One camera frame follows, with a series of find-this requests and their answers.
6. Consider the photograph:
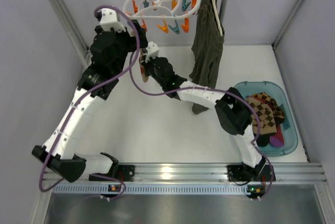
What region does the olive green hanging garment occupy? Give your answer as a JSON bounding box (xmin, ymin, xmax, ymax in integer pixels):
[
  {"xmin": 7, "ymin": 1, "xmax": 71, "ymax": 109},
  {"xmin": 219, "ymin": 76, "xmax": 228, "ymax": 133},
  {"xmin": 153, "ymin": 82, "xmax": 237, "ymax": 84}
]
[{"xmin": 188, "ymin": 0, "xmax": 226, "ymax": 115}]

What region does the brown beige checked sock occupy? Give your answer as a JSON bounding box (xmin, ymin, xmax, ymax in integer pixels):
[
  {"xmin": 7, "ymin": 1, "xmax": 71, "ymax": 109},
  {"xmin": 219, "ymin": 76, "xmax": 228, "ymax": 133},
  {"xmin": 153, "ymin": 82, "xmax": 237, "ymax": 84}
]
[{"xmin": 246, "ymin": 97, "xmax": 277, "ymax": 136}]

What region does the red purple striped sock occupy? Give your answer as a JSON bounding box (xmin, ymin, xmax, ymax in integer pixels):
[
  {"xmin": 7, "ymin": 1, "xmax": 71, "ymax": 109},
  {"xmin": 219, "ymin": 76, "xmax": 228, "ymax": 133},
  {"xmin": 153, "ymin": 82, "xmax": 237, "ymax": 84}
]
[{"xmin": 270, "ymin": 125, "xmax": 285, "ymax": 148}]

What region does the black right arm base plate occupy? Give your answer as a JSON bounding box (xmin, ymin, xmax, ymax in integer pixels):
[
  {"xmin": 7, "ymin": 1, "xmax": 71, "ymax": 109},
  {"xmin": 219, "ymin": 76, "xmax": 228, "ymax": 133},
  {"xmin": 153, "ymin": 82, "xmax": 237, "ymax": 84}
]
[{"xmin": 227, "ymin": 164, "xmax": 276, "ymax": 183}]

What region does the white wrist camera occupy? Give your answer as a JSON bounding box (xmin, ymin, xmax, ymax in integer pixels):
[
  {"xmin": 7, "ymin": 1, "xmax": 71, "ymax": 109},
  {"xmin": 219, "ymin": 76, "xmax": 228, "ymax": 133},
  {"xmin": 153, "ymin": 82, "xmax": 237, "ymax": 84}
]
[
  {"xmin": 99, "ymin": 8, "xmax": 126, "ymax": 32},
  {"xmin": 144, "ymin": 41, "xmax": 159, "ymax": 62}
]

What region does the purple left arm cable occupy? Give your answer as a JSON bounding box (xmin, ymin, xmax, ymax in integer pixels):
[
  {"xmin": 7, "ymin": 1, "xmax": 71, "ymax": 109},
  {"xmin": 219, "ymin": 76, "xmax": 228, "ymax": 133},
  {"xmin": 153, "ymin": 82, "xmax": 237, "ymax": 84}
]
[{"xmin": 39, "ymin": 5, "xmax": 141, "ymax": 198}]

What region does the teal plastic basket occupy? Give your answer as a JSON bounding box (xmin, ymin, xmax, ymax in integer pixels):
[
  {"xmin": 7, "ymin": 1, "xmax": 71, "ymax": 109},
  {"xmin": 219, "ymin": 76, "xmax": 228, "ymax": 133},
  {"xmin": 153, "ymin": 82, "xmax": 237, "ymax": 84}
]
[{"xmin": 235, "ymin": 81, "xmax": 298, "ymax": 157}]

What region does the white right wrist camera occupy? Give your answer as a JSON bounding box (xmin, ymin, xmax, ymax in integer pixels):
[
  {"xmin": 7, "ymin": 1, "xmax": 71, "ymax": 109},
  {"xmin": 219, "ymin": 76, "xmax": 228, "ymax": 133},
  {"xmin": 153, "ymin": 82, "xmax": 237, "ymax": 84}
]
[{"xmin": 144, "ymin": 41, "xmax": 159, "ymax": 62}]

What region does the yellow brown checked sock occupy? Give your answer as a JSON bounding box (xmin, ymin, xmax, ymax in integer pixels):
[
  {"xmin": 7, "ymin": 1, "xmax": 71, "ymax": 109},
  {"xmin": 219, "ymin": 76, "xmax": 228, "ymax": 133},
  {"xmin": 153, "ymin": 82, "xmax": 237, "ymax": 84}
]
[{"xmin": 252, "ymin": 92, "xmax": 285, "ymax": 126}]

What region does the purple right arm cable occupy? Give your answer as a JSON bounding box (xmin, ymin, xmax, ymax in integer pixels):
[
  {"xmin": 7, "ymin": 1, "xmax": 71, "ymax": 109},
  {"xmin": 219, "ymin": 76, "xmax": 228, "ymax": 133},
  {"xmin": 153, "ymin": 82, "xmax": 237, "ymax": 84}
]
[{"xmin": 129, "ymin": 48, "xmax": 275, "ymax": 196}]

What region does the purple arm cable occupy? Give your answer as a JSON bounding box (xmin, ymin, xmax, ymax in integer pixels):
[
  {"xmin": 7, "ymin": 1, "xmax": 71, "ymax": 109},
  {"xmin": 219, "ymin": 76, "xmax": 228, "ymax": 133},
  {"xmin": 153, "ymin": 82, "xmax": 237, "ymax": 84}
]
[
  {"xmin": 129, "ymin": 48, "xmax": 275, "ymax": 196},
  {"xmin": 39, "ymin": 5, "xmax": 141, "ymax": 198}
]

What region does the aluminium mounting rail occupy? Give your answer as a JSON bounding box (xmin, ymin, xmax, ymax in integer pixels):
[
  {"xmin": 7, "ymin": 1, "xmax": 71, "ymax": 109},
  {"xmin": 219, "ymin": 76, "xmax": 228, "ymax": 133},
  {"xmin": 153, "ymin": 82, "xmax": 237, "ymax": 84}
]
[{"xmin": 41, "ymin": 162, "xmax": 328, "ymax": 183}]

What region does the white clip sock hanger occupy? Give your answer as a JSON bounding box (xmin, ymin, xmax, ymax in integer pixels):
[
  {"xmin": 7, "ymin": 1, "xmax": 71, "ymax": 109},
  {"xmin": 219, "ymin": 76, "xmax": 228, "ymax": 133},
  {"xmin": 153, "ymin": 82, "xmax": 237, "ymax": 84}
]
[{"xmin": 122, "ymin": 0, "xmax": 200, "ymax": 35}]

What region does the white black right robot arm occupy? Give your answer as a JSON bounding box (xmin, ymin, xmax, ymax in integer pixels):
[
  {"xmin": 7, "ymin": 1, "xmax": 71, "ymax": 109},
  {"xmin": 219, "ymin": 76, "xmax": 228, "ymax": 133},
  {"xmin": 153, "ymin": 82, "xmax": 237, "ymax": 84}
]
[{"xmin": 140, "ymin": 55, "xmax": 266, "ymax": 177}]

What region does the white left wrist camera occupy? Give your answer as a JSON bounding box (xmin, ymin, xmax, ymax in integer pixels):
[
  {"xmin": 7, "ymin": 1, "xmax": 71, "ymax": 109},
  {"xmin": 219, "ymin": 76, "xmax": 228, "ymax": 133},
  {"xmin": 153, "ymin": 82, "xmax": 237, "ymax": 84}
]
[{"xmin": 99, "ymin": 8, "xmax": 126, "ymax": 32}]

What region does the black sock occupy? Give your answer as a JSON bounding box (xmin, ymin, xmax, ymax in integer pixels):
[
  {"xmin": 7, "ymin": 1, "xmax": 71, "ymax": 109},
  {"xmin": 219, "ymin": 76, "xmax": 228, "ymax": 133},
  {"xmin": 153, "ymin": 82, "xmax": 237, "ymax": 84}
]
[{"xmin": 256, "ymin": 133, "xmax": 274, "ymax": 147}]

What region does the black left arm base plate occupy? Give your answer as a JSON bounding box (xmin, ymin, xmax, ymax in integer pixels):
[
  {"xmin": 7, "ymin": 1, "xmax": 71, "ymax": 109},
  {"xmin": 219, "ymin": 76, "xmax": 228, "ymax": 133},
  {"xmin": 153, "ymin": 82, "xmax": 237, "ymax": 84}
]
[{"xmin": 88, "ymin": 164, "xmax": 135, "ymax": 182}]

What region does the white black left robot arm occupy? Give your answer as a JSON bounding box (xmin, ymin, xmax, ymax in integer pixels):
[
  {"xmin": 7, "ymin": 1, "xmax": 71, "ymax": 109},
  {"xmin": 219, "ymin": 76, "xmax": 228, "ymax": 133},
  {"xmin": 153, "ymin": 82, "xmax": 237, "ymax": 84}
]
[{"xmin": 32, "ymin": 20, "xmax": 148, "ymax": 182}]

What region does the white slotted cable duct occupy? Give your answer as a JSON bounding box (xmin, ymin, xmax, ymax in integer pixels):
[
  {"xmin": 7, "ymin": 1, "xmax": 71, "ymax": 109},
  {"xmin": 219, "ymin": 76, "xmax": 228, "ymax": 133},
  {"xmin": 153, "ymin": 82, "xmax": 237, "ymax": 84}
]
[{"xmin": 52, "ymin": 183, "xmax": 264, "ymax": 195}]

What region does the white garment hanger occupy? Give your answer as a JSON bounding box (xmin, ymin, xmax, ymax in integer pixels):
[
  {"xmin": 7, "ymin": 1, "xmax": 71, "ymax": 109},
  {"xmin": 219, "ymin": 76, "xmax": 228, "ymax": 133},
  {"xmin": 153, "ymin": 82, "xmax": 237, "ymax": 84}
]
[{"xmin": 211, "ymin": 0, "xmax": 224, "ymax": 37}]

